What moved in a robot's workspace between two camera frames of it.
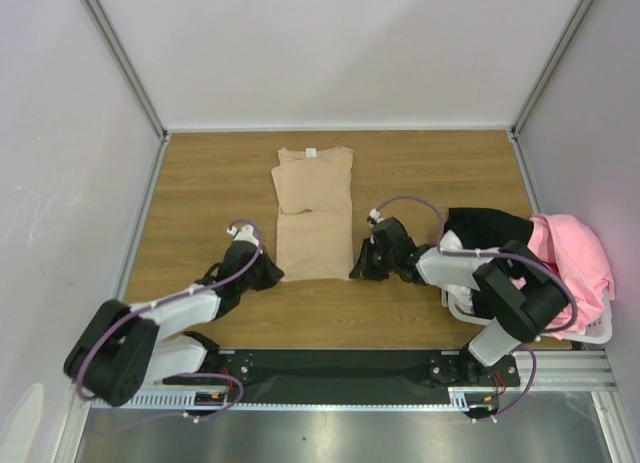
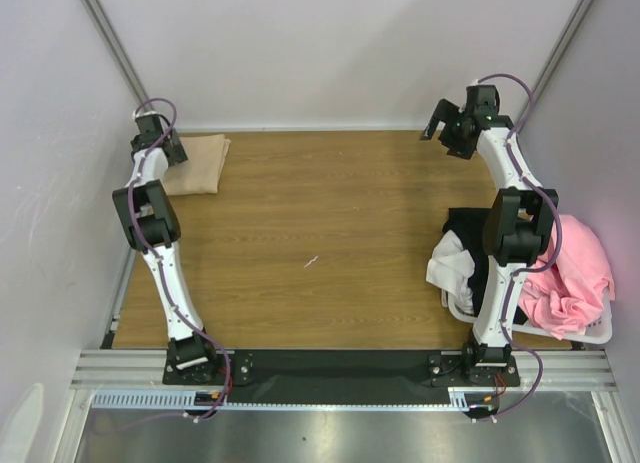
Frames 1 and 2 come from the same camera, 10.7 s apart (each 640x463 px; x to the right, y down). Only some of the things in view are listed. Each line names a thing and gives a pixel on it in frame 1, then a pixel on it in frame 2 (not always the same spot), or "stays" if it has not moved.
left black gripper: (272, 273) → (176, 149)
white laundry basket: (599, 336) stays
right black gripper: (373, 261) → (445, 117)
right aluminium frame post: (575, 20) stays
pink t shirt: (574, 248) stays
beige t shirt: (314, 194) → (201, 172)
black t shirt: (480, 229) stays
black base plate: (338, 374) stays
